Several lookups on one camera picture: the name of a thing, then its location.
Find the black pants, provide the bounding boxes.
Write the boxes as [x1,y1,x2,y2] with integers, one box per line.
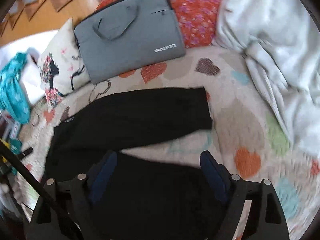
[44,87,222,239]

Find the heart patterned quilt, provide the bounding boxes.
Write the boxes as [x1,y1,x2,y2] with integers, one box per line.
[19,46,319,239]

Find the teal cloth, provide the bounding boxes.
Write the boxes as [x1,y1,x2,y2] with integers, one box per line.
[1,53,30,124]

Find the white box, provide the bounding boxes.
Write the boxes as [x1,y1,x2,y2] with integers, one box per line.
[19,60,45,107]

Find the white girl print pillow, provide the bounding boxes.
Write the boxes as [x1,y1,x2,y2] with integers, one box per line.
[37,18,90,108]

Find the grey laptop bag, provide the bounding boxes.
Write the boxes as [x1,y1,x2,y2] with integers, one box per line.
[74,0,185,84]

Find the light grey blanket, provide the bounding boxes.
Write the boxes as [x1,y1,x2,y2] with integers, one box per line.
[216,0,319,157]

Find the wooden chair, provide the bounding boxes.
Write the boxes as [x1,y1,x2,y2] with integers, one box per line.
[1,0,102,45]

